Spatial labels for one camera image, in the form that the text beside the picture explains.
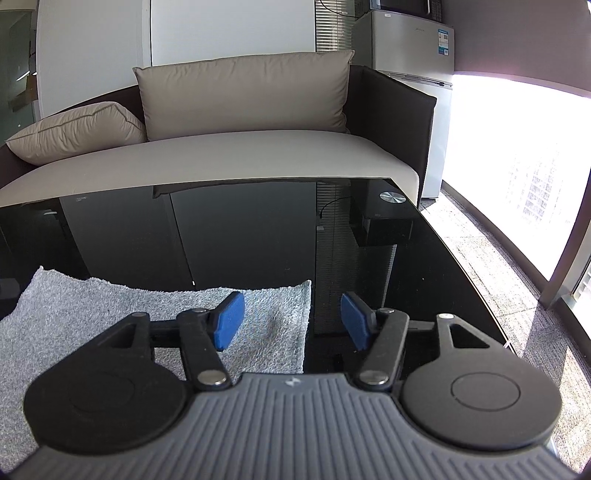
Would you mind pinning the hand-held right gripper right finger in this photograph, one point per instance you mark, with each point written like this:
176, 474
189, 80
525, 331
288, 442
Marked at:
355, 321

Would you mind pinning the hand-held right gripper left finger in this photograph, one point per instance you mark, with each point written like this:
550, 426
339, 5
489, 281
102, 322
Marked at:
228, 323

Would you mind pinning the grey fluffy towel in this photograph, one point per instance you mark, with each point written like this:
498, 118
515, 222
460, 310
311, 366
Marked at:
69, 314

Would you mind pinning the round metal table fitting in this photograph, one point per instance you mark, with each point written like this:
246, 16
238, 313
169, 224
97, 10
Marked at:
392, 196

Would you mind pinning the beige and brown sofa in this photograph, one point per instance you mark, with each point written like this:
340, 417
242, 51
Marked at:
231, 157

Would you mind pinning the large beige cushion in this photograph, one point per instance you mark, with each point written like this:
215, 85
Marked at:
240, 97

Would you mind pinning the small beige cushion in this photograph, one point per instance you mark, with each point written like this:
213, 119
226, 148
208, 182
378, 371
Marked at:
78, 134

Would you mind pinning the silver fridge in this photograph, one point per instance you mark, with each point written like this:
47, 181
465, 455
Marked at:
406, 46

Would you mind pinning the window blind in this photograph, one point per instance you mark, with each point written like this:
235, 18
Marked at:
330, 32

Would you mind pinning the black microwave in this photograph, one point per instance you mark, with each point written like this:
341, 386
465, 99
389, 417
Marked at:
401, 5

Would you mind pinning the glass partition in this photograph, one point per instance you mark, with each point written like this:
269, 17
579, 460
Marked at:
14, 69

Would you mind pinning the grey window frame post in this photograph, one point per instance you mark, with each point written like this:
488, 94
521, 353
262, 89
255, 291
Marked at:
563, 281

